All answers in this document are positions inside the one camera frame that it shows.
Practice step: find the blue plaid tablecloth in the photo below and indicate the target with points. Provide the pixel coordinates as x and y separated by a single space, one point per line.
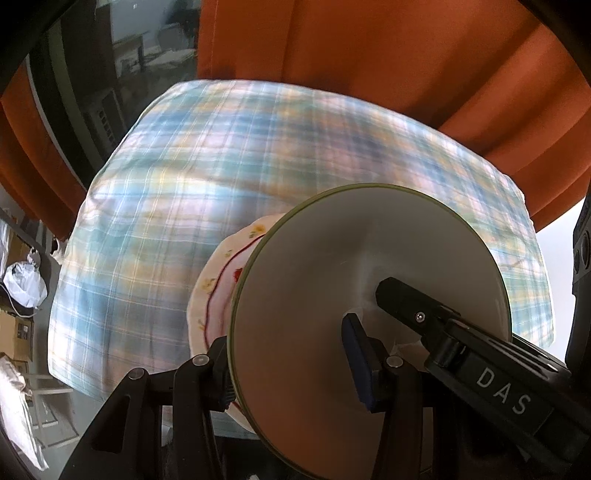
184 161

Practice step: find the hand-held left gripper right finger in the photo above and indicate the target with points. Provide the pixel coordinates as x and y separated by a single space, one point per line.
358 360

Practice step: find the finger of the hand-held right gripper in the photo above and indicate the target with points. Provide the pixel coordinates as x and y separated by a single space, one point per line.
406 304

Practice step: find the cardboard box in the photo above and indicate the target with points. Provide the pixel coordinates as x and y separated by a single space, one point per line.
18 330

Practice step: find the small red-flower dish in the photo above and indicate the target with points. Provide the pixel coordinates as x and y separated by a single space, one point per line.
228 286

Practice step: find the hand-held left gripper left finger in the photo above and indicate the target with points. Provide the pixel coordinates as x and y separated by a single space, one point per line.
217 364

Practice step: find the white plastic bag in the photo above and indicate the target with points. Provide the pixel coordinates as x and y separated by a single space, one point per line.
25 284

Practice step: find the white crumpled bag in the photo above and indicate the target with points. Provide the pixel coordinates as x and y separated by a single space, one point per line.
18 406

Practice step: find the dark glass window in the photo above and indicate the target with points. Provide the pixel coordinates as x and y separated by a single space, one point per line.
92 92

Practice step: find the white floral ceramic bowl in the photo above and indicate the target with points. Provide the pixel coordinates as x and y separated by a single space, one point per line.
323 258

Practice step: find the orange curtain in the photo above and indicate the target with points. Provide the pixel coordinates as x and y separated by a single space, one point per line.
369 46
27 152

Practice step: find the scalloped yellow-flower plate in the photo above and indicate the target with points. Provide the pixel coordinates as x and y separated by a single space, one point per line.
203 295

